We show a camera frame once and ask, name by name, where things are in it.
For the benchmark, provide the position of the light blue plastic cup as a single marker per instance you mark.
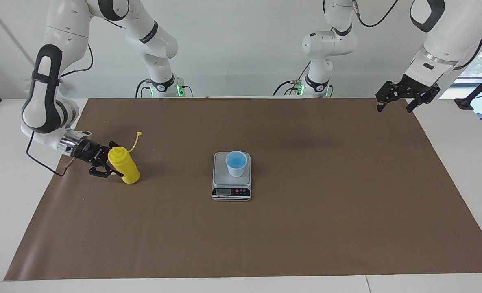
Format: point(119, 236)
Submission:
point(236, 167)

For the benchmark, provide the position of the brown table mat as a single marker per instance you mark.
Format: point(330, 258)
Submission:
point(240, 236)

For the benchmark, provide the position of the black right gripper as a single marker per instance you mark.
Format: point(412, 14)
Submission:
point(88, 151)

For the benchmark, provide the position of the black stand pole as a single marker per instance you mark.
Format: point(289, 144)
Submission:
point(478, 90)

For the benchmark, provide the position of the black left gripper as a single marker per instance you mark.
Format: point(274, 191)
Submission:
point(413, 86)

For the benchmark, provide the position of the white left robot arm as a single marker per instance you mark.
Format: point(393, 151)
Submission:
point(448, 24)

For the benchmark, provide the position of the silver digital kitchen scale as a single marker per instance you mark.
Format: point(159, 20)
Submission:
point(231, 191)

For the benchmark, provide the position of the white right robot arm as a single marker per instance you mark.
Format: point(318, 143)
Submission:
point(45, 101)

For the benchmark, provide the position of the yellow squeeze bottle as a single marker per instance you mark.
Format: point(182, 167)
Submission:
point(127, 169)

